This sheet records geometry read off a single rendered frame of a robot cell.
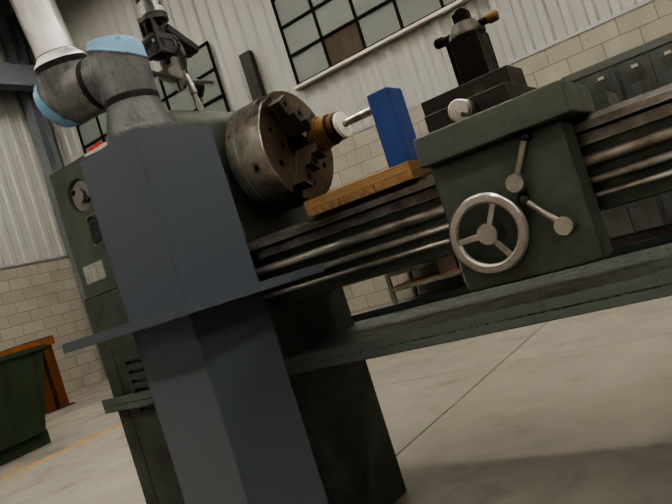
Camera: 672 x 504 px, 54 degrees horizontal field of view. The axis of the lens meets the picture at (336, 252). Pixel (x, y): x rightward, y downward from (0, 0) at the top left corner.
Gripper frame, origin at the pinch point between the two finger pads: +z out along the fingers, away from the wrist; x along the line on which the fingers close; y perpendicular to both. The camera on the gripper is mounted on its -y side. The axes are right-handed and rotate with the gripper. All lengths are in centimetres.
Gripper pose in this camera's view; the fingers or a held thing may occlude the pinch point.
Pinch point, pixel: (181, 86)
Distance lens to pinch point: 195.0
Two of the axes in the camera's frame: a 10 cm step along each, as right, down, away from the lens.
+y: -5.4, 1.5, -8.3
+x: 7.9, -2.6, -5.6
